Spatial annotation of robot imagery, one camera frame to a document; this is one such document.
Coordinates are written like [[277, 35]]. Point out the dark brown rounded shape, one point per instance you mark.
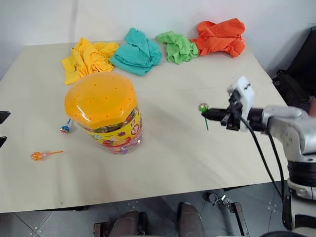
[[190, 219], [130, 224]]

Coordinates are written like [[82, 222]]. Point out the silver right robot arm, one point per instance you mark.
[[284, 118]]

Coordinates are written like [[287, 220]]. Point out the green lollipop with green stick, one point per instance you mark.
[[203, 107]]

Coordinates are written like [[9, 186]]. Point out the crumpled orange cloth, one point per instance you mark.
[[219, 37]]

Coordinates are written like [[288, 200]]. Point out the clear plastic lollipop jar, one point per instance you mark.
[[118, 138]]

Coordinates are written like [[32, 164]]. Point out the blue lollipop with blue stick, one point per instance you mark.
[[64, 129]]

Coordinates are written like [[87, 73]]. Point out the crumpled green cloth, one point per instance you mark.
[[179, 48]]

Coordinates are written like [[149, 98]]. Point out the black chair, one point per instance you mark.
[[296, 79]]

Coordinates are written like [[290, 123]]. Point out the crumpled teal cloth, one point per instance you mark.
[[135, 54]]

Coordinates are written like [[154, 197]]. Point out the orange lollipop with orange stick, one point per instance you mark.
[[36, 156]]

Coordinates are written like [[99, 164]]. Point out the metal clamp under table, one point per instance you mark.
[[217, 198]]

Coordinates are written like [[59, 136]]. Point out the orange perforated jar lid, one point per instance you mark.
[[98, 98]]

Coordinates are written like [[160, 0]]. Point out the crumpled yellow cloth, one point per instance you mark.
[[86, 59]]

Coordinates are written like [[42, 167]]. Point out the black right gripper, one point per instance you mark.
[[233, 117]]

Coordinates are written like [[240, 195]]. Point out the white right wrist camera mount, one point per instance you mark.
[[245, 95]]

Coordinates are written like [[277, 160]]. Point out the rusty metal table leg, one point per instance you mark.
[[238, 218]]

